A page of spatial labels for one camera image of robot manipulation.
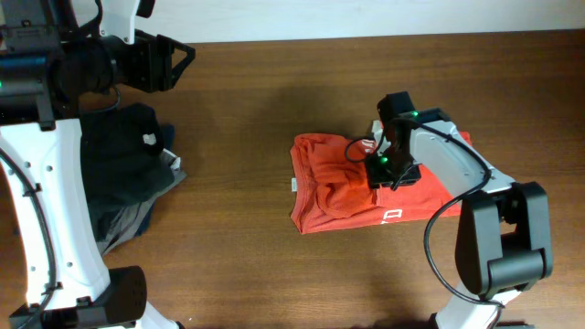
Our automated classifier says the red orange t-shirt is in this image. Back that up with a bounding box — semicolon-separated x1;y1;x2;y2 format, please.
290;133;452;234

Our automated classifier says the grey folded garment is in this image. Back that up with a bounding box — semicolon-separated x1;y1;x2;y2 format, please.
96;149;186;256

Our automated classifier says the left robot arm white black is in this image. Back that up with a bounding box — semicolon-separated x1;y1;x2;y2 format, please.
1;0;196;328

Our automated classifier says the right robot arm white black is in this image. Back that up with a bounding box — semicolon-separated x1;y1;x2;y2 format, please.
366;91;554;329

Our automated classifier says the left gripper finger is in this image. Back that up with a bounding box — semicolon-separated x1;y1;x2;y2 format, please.
157;35;196;62
166;52;196;90

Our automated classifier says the right black cable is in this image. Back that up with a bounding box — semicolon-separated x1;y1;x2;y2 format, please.
343;117;506;329

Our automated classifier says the black folded garment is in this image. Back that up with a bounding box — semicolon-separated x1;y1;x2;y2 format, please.
80;103;164;239

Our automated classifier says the navy blue folded garment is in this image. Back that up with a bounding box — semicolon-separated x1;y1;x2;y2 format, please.
134;123;176;237

